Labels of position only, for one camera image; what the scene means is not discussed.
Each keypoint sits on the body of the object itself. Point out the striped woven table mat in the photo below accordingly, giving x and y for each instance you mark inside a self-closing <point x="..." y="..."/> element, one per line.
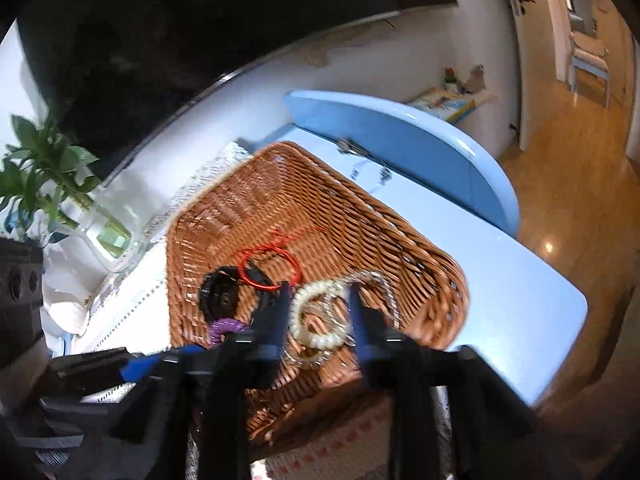
<point x="136" y="315"/>

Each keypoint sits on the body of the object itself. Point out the brown wicker basket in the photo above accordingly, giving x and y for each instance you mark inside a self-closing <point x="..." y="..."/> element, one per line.
<point x="332" y="228"/>

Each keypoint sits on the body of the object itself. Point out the white door with handle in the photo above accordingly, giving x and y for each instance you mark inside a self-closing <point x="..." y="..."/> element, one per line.
<point x="533" y="25"/>

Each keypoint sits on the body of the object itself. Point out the green leafy plant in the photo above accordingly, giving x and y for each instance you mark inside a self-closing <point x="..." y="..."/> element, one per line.
<point x="41" y="172"/>

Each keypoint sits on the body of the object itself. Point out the blue chair in hallway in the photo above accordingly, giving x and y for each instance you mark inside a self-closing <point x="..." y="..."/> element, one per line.
<point x="589" y="55"/>

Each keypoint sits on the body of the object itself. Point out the colourful book on shelf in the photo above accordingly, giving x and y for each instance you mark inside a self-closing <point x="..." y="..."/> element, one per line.
<point x="448" y="106"/>

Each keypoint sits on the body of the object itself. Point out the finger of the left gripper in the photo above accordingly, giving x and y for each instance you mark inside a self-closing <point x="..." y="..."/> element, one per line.
<point x="155" y="366"/>

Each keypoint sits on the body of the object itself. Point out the black smartwatch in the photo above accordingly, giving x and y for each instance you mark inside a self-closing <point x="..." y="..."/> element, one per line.
<point x="219" y="293"/>

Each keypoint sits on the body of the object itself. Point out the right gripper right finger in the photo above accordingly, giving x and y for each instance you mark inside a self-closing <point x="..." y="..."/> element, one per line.
<point x="494" y="433"/>

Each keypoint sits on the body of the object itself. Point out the black television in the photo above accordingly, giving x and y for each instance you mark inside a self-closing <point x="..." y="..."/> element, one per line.
<point x="112" y="71"/>

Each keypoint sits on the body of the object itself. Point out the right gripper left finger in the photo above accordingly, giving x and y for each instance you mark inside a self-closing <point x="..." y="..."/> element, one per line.
<point x="249" y="359"/>

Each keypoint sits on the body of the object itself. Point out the glass vase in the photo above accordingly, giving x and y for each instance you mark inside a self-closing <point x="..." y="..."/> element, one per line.
<point x="109" y="227"/>

